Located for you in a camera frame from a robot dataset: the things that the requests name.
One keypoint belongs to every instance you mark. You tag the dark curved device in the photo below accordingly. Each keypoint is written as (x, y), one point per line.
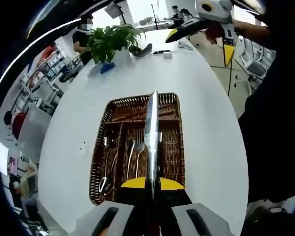
(141, 50)

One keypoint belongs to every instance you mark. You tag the tripod-mounted screen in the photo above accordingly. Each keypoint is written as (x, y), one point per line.
(114, 8)

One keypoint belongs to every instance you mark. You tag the small white box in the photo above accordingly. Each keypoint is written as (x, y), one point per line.
(167, 54)

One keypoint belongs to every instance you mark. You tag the blue box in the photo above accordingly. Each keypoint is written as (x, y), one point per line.
(107, 67)

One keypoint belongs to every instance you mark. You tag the steel table knife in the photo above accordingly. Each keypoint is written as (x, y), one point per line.
(160, 137)
(153, 137)

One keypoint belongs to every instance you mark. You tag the ceiling light strip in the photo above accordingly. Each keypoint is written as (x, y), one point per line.
(39, 39)

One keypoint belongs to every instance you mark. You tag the white mesh office chair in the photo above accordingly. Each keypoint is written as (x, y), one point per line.
(255, 61)

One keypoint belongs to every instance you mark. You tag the green potted plant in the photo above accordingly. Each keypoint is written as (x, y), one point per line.
(108, 41)

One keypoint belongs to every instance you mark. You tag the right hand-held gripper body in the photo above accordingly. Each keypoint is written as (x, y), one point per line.
(216, 12)

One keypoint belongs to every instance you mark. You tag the white storage shelf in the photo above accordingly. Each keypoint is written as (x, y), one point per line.
(39, 78)

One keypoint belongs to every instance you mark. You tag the monitor with pink picture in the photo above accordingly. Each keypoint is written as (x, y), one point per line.
(12, 165)

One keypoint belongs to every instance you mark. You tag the person's black clothed body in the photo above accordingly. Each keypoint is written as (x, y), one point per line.
(280, 123)

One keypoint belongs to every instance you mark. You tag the person's right hand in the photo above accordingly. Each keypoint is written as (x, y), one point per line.
(214, 32)

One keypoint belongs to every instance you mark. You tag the small white object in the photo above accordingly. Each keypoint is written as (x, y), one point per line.
(185, 45)

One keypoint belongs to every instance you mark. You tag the small black device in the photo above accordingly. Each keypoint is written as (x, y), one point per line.
(158, 51)

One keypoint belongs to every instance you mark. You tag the white display screen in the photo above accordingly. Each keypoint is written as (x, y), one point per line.
(3, 159)

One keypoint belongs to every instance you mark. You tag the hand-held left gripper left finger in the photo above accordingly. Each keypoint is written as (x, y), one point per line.
(118, 216)

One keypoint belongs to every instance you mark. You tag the brown wicker storage tray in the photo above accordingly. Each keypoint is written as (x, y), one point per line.
(172, 157)

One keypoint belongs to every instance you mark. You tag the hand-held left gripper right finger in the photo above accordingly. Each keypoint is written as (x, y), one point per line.
(186, 216)

